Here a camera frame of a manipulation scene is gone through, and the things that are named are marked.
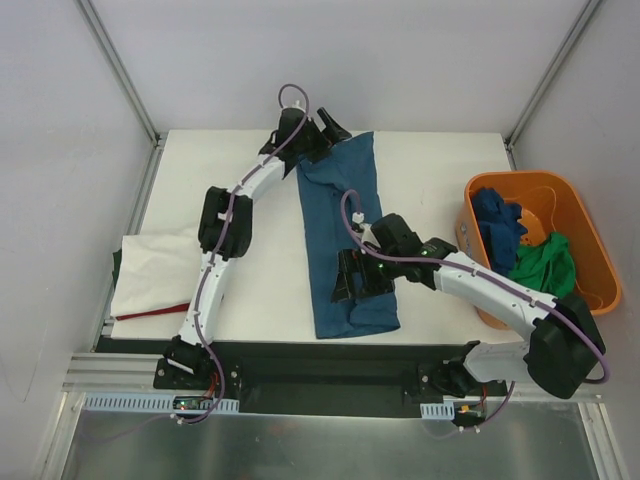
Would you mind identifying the dark blue t shirt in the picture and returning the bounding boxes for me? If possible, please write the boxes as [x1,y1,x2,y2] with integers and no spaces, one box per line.
[471,188,528,276]

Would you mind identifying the right grey cable duct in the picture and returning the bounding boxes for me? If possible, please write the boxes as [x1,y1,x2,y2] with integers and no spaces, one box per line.
[420,401,455,421]

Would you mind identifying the left aluminium frame post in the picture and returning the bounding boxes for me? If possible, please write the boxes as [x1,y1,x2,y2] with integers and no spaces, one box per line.
[73,0,161,145]

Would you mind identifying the grey cable duct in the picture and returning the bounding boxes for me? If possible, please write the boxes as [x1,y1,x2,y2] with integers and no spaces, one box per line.
[83,393,240,415]
[420,401,455,421]

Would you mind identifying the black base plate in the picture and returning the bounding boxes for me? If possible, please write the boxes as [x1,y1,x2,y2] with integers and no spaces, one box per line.
[94,334,511,415]

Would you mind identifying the right aluminium frame post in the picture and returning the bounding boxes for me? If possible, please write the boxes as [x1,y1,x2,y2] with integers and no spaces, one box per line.
[505,0,605,152]

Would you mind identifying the aluminium frame post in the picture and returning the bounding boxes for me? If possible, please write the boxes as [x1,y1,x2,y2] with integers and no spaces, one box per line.
[73,0,161,145]
[505,0,605,152]

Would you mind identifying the orange plastic basket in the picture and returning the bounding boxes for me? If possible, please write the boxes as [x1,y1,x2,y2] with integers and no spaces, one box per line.
[455,170,621,317]

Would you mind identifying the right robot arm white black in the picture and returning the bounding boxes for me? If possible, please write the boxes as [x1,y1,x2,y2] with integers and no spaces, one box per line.
[331,212,606,399]

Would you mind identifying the white folded t shirt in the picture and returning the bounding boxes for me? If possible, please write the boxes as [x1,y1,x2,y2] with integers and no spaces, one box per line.
[110,227,201,318]

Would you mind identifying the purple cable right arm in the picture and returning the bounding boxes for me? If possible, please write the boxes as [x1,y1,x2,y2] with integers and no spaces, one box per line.
[340,189,612,435]

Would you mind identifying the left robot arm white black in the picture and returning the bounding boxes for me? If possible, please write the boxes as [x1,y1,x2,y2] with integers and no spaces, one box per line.
[153,106,352,389]

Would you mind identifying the left grey cable duct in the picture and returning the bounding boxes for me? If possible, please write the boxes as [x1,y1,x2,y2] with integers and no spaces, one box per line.
[83,393,240,415]

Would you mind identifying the dark green folded t shirt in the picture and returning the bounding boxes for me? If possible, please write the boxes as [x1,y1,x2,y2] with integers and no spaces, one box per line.
[111,249,122,286]

